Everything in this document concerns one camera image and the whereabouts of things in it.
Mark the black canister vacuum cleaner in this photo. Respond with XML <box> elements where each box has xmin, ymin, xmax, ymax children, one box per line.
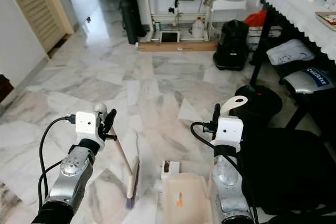
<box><xmin>212</xmin><ymin>19</ymin><xmax>250</xmax><ymax>72</ymax></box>

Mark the flat box with red print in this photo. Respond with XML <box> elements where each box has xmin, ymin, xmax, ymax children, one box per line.
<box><xmin>314</xmin><ymin>11</ymin><xmax>336</xmax><ymax>32</ymax></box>

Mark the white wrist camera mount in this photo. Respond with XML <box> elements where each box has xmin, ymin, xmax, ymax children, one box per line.
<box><xmin>215</xmin><ymin>116</ymin><xmax>244</xmax><ymax>150</ymax></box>
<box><xmin>75</xmin><ymin>111</ymin><xmax>103</xmax><ymax>146</ymax></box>

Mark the white framed tablet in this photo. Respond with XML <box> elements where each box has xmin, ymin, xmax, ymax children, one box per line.
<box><xmin>160</xmin><ymin>30</ymin><xmax>181</xmax><ymax>44</ymax></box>

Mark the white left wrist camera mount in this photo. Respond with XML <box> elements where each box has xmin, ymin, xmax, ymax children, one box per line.
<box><xmin>75</xmin><ymin>111</ymin><xmax>103</xmax><ymax>146</ymax></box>

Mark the small white carton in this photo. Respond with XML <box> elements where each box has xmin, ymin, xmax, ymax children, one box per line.
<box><xmin>161</xmin><ymin>159</ymin><xmax>182</xmax><ymax>179</ymax></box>

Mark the red plastic bag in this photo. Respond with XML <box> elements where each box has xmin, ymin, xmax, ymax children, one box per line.
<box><xmin>244</xmin><ymin>9</ymin><xmax>268</xmax><ymax>28</ymax></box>

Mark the white lace tablecloth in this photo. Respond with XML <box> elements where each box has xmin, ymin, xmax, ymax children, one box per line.
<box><xmin>258</xmin><ymin>0</ymin><xmax>336</xmax><ymax>61</ymax></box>

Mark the white plastic jug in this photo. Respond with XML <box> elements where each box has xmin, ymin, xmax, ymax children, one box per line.
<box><xmin>190</xmin><ymin>16</ymin><xmax>206</xmax><ymax>40</ymax></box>

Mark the tall black bag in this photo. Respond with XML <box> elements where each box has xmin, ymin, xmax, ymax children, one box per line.
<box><xmin>118</xmin><ymin>0</ymin><xmax>141</xmax><ymax>46</ymax></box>

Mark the beige long-handled dustpan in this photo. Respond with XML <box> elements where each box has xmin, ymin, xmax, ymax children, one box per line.
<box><xmin>161</xmin><ymin>95</ymin><xmax>249</xmax><ymax>224</ymax></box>

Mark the black table leg frame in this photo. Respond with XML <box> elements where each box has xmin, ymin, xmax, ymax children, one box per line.
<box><xmin>249</xmin><ymin>7</ymin><xmax>279</xmax><ymax>87</ymax></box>

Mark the black fabric chair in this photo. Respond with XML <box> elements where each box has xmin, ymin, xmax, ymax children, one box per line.
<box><xmin>240</xmin><ymin>126</ymin><xmax>336</xmax><ymax>218</ymax></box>

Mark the beige broom with purple bristles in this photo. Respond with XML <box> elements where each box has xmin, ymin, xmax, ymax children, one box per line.
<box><xmin>94</xmin><ymin>103</ymin><xmax>142</xmax><ymax>210</ymax></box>

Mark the grey padded bag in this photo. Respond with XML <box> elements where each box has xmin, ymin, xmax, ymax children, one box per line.
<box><xmin>266</xmin><ymin>38</ymin><xmax>316</xmax><ymax>67</ymax></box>

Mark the beige louvred door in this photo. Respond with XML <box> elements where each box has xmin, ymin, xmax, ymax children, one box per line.
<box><xmin>2</xmin><ymin>0</ymin><xmax>75</xmax><ymax>52</ymax></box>

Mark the silver case with blue label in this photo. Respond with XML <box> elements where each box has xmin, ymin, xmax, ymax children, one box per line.
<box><xmin>282</xmin><ymin>66</ymin><xmax>336</xmax><ymax>95</ymax></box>

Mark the dark brown furniture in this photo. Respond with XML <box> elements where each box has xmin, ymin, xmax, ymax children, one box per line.
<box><xmin>0</xmin><ymin>74</ymin><xmax>14</xmax><ymax>105</ymax></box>

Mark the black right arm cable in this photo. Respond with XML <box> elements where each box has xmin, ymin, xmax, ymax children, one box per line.
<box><xmin>190</xmin><ymin>121</ymin><xmax>218</xmax><ymax>154</ymax></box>

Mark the black round appliance base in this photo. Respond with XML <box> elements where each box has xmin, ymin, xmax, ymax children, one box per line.
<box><xmin>235</xmin><ymin>83</ymin><xmax>284</xmax><ymax>129</ymax></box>

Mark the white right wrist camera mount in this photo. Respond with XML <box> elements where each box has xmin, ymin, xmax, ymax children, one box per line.
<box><xmin>215</xmin><ymin>116</ymin><xmax>244</xmax><ymax>150</ymax></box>

